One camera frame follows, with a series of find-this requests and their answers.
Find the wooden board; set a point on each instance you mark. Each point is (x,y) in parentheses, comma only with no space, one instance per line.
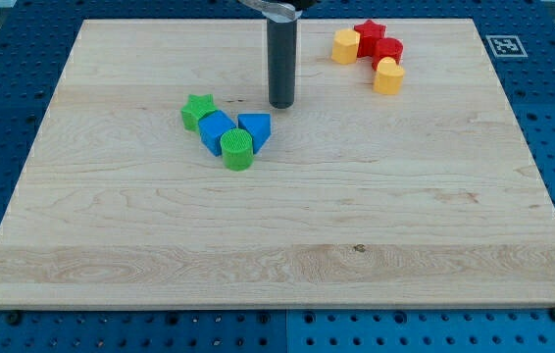
(427,199)

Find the green cylinder block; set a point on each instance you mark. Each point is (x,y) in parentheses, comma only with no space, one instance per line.
(237,149)

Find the blue triangle block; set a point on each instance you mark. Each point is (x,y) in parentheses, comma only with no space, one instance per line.
(258,125)

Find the blue cube block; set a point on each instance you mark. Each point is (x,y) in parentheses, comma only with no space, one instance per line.
(212,128)

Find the green star block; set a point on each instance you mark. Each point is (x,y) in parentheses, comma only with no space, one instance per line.
(196,108)

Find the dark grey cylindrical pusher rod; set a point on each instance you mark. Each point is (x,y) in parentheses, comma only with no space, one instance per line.
(282,51)

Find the yellow hexagon block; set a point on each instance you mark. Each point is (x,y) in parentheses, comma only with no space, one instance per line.
(345,46)

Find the yellow heart block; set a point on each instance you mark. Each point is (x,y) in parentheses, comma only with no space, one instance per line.
(388,77)

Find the red cylinder block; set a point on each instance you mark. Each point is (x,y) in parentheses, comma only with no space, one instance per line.
(387,47)

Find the red star block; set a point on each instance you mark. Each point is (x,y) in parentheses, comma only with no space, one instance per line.
(370,32)

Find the white fiducial marker tag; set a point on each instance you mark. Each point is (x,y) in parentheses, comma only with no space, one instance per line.
(506,46)

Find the black screw bottom left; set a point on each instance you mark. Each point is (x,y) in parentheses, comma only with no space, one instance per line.
(13,318)

